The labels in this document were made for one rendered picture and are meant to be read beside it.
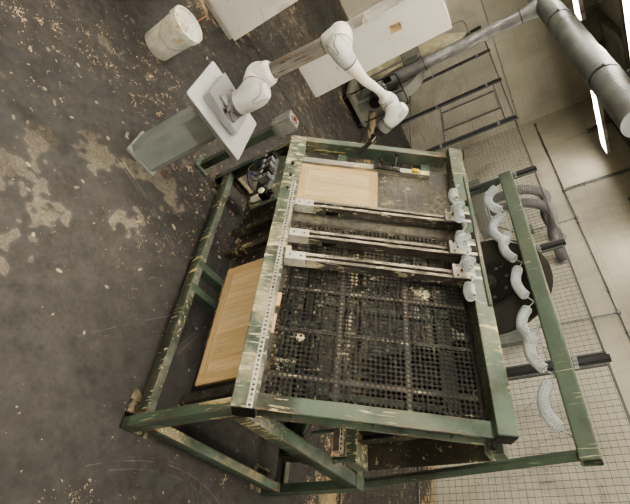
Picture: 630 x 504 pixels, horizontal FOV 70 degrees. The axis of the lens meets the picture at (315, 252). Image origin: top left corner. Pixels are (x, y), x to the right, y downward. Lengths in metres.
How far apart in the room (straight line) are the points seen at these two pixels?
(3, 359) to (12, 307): 0.25
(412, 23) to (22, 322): 5.55
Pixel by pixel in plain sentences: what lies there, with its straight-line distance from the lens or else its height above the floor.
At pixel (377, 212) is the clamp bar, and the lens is 3.00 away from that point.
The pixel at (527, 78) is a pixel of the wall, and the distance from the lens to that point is 11.96.
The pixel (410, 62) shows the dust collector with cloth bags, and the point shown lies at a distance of 8.79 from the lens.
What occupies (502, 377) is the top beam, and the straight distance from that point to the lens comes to 2.46.
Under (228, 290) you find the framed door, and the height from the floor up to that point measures 0.31.
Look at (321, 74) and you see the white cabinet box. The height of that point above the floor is 0.25.
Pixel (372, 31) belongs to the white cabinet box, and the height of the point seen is 1.14.
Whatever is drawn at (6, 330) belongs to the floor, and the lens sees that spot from 2.56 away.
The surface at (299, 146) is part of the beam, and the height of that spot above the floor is 0.88.
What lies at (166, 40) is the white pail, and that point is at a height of 0.19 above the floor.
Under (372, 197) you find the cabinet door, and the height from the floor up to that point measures 1.32.
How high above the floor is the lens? 2.25
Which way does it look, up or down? 26 degrees down
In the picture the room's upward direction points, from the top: 71 degrees clockwise
